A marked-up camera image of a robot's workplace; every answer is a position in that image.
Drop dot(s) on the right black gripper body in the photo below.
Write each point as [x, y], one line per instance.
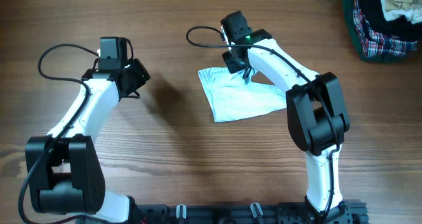
[237, 64]

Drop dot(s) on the beige cream garment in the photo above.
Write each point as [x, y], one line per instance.
[409, 9]

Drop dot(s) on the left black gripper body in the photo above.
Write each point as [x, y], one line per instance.
[138, 75]

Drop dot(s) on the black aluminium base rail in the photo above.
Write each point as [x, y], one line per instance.
[290, 212]

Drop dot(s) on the light blue striped baby pants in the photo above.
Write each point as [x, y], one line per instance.
[233, 100]

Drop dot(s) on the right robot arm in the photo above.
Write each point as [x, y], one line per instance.
[316, 112]

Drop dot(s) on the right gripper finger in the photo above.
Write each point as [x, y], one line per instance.
[247, 74]
[238, 75]

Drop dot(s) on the red plaid shirt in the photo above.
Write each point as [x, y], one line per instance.
[376, 43]

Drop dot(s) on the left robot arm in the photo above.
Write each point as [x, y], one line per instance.
[64, 174]

